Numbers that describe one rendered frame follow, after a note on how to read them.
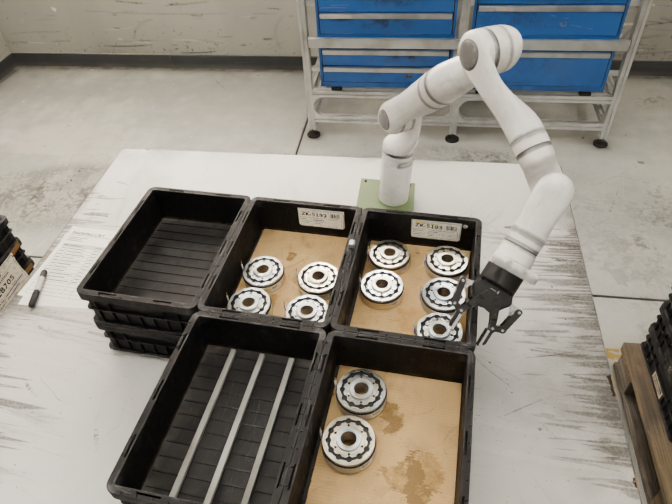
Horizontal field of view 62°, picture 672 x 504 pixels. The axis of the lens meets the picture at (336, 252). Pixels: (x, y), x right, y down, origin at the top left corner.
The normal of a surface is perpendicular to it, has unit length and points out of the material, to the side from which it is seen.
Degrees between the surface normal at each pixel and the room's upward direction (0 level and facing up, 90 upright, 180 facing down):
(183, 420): 0
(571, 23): 90
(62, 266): 0
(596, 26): 90
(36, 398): 0
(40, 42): 90
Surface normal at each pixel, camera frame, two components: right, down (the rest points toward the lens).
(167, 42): -0.15, 0.70
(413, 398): -0.05, -0.72
